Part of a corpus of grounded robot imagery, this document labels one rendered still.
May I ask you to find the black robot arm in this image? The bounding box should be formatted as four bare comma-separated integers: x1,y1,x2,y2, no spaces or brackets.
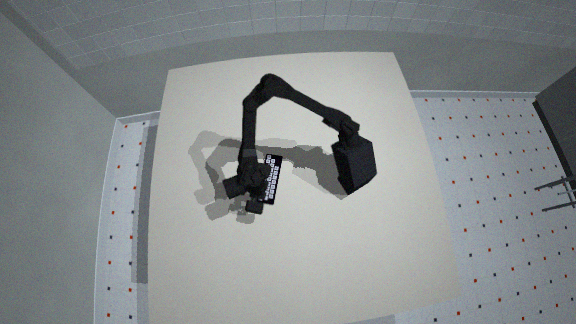
222,73,362,199

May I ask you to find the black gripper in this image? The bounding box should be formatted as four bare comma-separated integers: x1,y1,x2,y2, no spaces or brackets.
245,162,272,215

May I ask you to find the black keyboard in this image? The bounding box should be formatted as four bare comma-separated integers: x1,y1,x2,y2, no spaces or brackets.
257,154,283,205

